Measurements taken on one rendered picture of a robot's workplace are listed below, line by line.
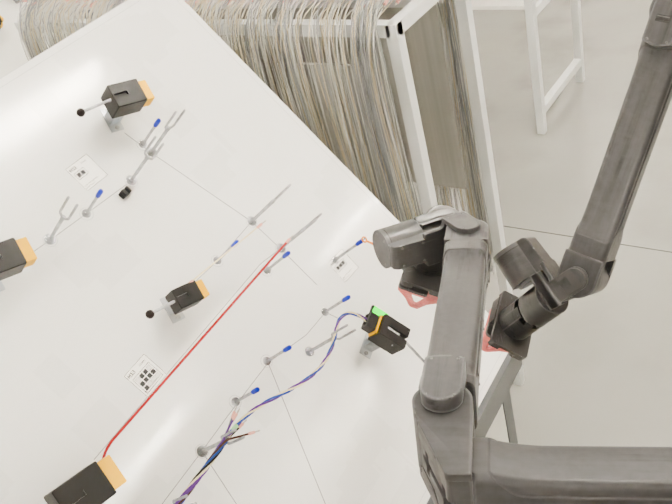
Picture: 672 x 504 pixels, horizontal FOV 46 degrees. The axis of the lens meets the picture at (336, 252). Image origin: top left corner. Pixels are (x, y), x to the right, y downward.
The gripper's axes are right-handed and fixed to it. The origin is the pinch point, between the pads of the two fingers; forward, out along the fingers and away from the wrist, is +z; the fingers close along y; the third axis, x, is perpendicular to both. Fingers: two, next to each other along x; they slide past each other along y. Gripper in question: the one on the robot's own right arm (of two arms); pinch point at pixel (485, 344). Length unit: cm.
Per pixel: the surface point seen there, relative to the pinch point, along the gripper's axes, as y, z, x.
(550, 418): -55, 102, 72
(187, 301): 15, 5, -48
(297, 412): 18.5, 16.4, -23.0
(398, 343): 1.8, 9.2, -11.9
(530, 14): -243, 104, 29
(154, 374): 25, 12, -47
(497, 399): -6.4, 25.0, 16.0
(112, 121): -10, 6, -73
